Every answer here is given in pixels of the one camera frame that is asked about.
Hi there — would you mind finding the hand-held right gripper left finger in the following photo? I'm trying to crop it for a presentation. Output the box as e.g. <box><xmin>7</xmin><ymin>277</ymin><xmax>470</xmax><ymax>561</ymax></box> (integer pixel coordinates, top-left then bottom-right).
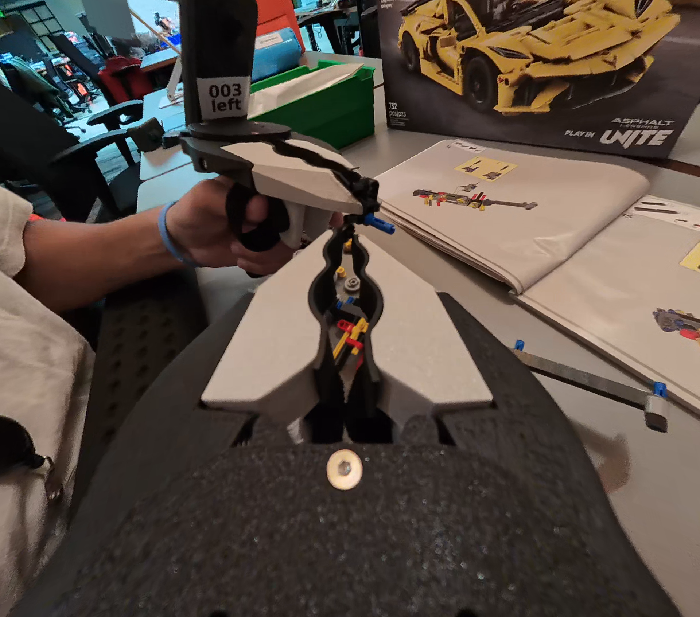
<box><xmin>200</xmin><ymin>229</ymin><xmax>342</xmax><ymax>445</ymax></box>

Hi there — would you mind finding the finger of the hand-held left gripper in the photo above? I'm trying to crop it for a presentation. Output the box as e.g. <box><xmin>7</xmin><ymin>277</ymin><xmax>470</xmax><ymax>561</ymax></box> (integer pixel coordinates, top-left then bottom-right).
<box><xmin>220</xmin><ymin>138</ymin><xmax>367</xmax><ymax>214</ymax></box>
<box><xmin>284</xmin><ymin>137</ymin><xmax>363</xmax><ymax>183</ymax></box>

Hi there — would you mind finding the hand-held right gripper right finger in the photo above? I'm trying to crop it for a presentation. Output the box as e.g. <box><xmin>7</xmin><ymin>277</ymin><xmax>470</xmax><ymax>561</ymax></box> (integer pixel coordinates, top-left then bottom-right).
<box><xmin>350</xmin><ymin>231</ymin><xmax>495</xmax><ymax>443</ymax></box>

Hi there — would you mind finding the black lego connector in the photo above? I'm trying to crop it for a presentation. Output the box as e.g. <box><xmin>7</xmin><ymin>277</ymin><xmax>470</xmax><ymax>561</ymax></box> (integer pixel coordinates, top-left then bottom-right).
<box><xmin>350</xmin><ymin>177</ymin><xmax>382</xmax><ymax>216</ymax></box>

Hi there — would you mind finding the long grey Technic assembly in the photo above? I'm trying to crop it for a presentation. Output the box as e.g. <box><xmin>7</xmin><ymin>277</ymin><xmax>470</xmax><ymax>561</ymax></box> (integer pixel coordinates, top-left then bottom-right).
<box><xmin>328</xmin><ymin>267</ymin><xmax>670</xmax><ymax>432</ymax></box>

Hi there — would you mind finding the lego instruction booklet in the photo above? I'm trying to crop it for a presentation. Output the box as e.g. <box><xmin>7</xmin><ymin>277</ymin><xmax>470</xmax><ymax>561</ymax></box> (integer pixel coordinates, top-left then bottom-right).
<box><xmin>374</xmin><ymin>138</ymin><xmax>700</xmax><ymax>415</ymax></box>

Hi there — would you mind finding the person's left forearm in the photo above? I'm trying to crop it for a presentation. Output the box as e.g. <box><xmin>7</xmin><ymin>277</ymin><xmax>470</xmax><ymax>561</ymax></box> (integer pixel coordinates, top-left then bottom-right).
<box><xmin>16</xmin><ymin>202</ymin><xmax>181</xmax><ymax>313</ymax></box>

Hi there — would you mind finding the yellow car lego box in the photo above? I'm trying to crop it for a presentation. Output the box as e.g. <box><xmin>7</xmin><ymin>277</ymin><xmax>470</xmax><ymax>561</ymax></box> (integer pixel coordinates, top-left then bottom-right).
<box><xmin>372</xmin><ymin>0</ymin><xmax>700</xmax><ymax>160</ymax></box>

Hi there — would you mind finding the person's left hand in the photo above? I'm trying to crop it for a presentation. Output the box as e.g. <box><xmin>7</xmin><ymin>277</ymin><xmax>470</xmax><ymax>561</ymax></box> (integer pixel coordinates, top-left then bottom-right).
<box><xmin>163</xmin><ymin>177</ymin><xmax>345</xmax><ymax>276</ymax></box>

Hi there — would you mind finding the green plastic bin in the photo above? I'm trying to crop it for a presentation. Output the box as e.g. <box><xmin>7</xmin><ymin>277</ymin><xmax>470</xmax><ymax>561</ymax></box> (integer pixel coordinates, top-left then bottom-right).
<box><xmin>249</xmin><ymin>60</ymin><xmax>376</xmax><ymax>150</ymax></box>

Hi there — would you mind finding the blue roll white label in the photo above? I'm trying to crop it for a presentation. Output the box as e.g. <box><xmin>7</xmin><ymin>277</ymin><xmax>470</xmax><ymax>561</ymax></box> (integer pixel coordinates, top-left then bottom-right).
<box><xmin>252</xmin><ymin>27</ymin><xmax>305</xmax><ymax>82</ymax></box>

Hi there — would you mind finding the red office chair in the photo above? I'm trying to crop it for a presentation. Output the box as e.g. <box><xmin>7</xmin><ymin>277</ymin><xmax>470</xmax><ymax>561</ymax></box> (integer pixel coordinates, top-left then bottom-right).
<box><xmin>98</xmin><ymin>56</ymin><xmax>152</xmax><ymax>106</ymax></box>

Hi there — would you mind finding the black table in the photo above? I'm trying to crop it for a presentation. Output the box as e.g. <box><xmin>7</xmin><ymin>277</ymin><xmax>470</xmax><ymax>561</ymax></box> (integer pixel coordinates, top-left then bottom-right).
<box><xmin>295</xmin><ymin>0</ymin><xmax>379</xmax><ymax>55</ymax></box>

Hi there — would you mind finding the blue rubber wristband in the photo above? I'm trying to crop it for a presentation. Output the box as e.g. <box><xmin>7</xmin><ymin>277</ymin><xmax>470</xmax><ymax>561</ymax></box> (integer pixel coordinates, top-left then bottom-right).
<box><xmin>157</xmin><ymin>202</ymin><xmax>203</xmax><ymax>268</ymax></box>

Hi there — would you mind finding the black office chair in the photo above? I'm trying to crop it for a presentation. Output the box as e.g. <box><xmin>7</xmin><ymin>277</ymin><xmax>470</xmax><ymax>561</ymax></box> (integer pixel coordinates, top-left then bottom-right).
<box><xmin>0</xmin><ymin>87</ymin><xmax>144</xmax><ymax>221</ymax></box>

